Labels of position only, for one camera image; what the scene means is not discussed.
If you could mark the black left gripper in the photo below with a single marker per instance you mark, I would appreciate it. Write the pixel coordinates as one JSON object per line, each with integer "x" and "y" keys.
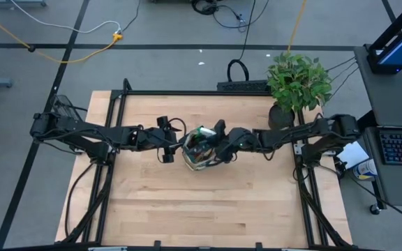
{"x": 155, "y": 139}

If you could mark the black ridged floor box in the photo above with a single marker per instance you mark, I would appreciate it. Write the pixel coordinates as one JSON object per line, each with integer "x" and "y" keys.
{"x": 243, "y": 86}

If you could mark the black table frame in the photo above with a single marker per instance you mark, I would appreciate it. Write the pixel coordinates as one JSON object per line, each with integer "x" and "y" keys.
{"x": 187, "y": 92}

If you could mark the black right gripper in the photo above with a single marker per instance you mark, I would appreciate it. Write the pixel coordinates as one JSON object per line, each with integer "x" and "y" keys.
{"x": 241, "y": 141}

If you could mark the white blue yellow canister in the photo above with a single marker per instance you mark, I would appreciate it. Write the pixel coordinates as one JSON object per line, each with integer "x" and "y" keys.
{"x": 365, "y": 169}

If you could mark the white paper sheet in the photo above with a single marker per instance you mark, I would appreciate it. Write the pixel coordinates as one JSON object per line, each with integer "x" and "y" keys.
{"x": 352, "y": 153}

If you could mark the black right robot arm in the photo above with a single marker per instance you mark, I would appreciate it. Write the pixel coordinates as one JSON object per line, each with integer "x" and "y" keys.
{"x": 309, "y": 132}

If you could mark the beige green-trimmed gardening bag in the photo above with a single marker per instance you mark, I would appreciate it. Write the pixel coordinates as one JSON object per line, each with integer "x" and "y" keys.
{"x": 195, "y": 163}

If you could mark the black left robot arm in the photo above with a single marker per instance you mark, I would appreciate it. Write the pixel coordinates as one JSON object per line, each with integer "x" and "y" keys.
{"x": 82, "y": 130}

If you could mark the green spray bottle white head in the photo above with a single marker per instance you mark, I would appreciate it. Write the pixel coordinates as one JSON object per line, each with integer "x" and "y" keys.
{"x": 208, "y": 131}

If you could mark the grey side desk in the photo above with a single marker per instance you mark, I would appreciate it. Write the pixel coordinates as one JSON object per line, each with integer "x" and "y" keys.
{"x": 389, "y": 101}

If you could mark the green leafy potted plant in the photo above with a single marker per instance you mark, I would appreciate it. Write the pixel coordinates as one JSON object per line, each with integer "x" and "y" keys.
{"x": 298, "y": 82}

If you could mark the black laptop keyboard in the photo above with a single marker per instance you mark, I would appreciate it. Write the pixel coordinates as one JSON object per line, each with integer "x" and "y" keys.
{"x": 401, "y": 148}

